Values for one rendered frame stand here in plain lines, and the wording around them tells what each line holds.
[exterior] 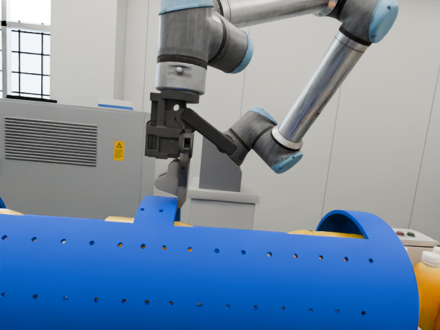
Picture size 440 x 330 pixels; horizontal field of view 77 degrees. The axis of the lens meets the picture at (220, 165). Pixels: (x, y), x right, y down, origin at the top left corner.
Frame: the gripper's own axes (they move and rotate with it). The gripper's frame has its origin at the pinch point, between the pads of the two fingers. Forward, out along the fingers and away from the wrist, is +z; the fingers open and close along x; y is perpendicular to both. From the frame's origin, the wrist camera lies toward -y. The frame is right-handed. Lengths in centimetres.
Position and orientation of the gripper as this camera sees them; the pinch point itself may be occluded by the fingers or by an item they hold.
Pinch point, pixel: (183, 201)
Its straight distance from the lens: 53.8
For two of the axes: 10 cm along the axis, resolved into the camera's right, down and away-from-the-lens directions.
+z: -0.9, 9.9, 1.3
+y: -9.9, -0.8, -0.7
